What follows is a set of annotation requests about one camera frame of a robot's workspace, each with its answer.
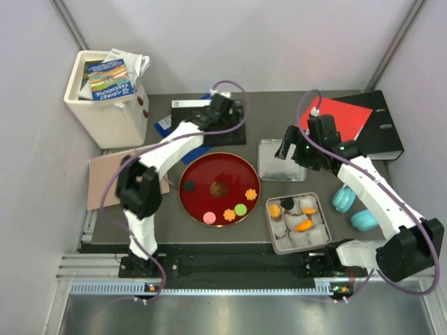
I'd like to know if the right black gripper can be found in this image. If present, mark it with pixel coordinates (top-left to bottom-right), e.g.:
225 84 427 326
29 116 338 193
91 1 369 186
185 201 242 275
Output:
274 126 322 172

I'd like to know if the silver tin lid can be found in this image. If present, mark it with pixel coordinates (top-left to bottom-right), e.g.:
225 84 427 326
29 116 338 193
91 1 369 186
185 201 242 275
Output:
257 139 307 181

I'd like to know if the black sandwich cookie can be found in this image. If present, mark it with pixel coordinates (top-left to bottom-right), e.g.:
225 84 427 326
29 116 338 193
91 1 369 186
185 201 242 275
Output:
280 198 295 210
183 180 196 192

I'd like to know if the orange round dotted cookie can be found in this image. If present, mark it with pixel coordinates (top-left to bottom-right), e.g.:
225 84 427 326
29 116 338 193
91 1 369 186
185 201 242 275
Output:
302 207 318 215

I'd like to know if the orange leaf cookie large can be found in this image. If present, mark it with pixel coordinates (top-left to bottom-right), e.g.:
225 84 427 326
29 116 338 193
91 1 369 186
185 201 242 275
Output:
295 219 312 232

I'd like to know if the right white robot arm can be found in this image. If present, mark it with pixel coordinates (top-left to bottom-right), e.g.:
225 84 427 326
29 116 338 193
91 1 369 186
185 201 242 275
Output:
275 115 444 286

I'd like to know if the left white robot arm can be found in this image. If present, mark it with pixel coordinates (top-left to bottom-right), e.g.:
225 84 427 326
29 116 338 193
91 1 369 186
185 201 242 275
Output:
116 91 235 278

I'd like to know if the black folder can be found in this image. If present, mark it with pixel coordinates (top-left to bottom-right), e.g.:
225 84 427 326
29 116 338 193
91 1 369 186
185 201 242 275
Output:
171 99 247 147

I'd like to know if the blue folder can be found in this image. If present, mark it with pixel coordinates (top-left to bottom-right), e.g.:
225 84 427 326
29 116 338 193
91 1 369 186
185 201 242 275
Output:
154 94 213 165

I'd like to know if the red folder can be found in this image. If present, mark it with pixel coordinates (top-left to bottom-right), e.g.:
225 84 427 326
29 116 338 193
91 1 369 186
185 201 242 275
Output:
318 98 372 142

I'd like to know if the red round lacquer tray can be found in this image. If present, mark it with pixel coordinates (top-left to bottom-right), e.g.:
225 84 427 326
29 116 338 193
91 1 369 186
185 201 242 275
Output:
179 152 261 228

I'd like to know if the orange flower cookie right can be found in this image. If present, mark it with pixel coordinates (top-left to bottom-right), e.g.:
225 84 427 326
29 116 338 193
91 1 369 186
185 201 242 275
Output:
244 188 258 201

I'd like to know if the orange flower cookie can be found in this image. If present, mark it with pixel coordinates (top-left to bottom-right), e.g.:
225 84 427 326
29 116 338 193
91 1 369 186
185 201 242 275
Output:
223 209 236 222
244 188 258 201

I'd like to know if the teal macaron upper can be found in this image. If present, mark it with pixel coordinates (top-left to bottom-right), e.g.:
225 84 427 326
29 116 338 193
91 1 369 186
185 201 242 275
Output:
332 184 356 214

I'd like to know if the cookie tin with paper cups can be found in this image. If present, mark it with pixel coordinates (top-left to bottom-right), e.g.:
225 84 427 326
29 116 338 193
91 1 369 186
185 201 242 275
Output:
265 193 332 255

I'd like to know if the green sandwich cookie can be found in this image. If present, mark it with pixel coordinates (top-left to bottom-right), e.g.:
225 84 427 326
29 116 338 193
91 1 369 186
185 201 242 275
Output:
234 204 247 216

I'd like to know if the white storage bin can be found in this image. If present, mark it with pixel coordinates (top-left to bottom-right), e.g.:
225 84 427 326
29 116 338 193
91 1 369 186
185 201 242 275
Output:
64 50 149 149

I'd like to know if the white paper stack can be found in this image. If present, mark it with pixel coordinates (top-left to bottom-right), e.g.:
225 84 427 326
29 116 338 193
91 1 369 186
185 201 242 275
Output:
78 48 150 101

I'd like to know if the orange flower cookie lower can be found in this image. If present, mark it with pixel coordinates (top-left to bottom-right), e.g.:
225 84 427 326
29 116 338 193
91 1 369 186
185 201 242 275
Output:
223 209 236 222

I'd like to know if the pink sandwich cookie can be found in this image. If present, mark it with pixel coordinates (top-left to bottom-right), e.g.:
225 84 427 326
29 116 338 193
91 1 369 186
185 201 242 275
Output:
203 211 217 225

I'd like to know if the blue illustrated booklet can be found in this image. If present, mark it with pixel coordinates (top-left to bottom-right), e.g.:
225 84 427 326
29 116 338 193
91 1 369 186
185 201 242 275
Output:
87 59 134 102

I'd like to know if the black ring binder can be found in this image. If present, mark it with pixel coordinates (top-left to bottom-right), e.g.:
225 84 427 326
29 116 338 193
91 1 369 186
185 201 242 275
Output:
334 90 404 161

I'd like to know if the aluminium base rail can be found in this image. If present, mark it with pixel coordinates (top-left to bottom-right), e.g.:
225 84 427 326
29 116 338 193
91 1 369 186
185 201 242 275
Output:
56 254 349 297

